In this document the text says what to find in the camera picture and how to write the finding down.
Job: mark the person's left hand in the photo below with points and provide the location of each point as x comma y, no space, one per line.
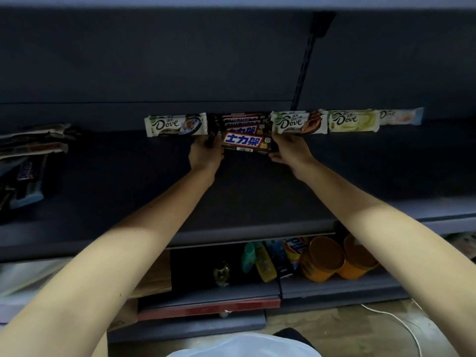
206,156

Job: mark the person's right hand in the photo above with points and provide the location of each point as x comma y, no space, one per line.
293,152

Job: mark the Dove bar blue white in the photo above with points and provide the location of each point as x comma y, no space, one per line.
174,124

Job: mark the Dove bar yellow green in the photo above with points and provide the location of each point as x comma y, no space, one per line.
353,120

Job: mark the Dove bar light blue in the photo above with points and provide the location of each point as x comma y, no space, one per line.
401,116

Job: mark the dark grey metal shelf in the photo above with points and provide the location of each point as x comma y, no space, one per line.
111,63

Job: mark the pile of mixed chocolate bars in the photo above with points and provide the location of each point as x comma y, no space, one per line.
26,163

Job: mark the person's left forearm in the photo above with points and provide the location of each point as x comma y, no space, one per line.
93,278

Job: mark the person's right forearm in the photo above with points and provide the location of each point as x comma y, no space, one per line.
401,237

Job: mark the person's black trousers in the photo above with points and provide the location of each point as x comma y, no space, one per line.
293,334

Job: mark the orange blue detergent bag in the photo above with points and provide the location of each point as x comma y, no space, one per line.
293,250

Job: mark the orange plastic tub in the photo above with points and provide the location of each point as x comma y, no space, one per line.
321,258
357,262

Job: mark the teal plastic bottle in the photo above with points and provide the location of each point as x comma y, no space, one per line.
248,258

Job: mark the dark blue carton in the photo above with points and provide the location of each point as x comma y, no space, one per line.
280,262

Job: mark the yellow plastic bottle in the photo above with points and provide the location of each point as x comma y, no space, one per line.
266,265

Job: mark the clear plastic container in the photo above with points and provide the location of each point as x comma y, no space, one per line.
463,245

